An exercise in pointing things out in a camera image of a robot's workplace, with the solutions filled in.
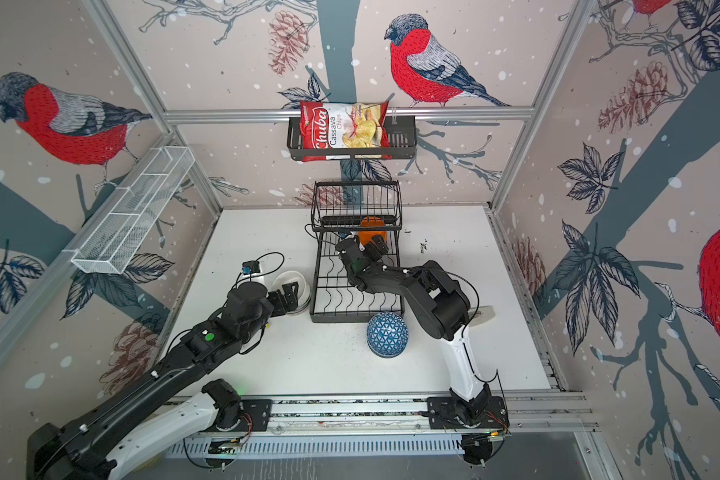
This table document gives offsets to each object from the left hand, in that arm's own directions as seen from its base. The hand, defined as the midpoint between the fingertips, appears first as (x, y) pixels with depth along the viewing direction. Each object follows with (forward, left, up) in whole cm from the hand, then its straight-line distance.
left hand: (284, 287), depth 77 cm
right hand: (+21, -22, -11) cm, 33 cm away
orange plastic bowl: (+15, -21, +2) cm, 26 cm away
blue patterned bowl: (-7, -28, -14) cm, 32 cm away
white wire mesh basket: (+7, +41, +12) cm, 43 cm away
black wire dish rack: (+29, -12, +1) cm, 31 cm away
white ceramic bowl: (+3, -4, -6) cm, 8 cm away
